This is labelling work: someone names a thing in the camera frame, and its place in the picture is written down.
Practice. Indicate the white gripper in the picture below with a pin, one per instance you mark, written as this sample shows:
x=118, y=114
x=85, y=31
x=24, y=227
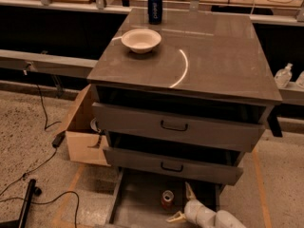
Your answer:
x=191, y=208

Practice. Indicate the orange soda can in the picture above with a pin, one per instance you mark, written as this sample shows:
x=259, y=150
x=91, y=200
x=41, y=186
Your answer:
x=167, y=198

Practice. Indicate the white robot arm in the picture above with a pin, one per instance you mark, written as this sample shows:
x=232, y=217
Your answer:
x=225, y=219

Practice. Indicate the grey open bottom drawer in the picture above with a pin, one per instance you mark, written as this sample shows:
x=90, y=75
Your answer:
x=137, y=200

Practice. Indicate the grey middle drawer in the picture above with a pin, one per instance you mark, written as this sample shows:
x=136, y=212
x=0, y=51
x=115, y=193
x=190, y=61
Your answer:
x=182, y=168

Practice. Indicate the grey top drawer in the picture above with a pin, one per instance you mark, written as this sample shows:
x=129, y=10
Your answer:
x=177, y=128

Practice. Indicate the grey drawer cabinet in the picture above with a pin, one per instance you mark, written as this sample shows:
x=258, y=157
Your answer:
x=207, y=65

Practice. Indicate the blue pepsi can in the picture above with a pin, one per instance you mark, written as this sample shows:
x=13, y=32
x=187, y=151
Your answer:
x=154, y=11

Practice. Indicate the cardboard box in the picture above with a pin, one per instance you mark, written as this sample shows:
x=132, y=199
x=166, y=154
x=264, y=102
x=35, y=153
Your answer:
x=84, y=143

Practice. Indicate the black stand base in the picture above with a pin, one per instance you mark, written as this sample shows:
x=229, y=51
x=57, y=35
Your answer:
x=21, y=221

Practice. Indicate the white bowl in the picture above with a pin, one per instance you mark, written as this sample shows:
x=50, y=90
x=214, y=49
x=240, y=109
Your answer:
x=141, y=40

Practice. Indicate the grey metal rail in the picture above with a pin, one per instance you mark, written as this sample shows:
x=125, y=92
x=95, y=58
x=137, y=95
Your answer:
x=44, y=63

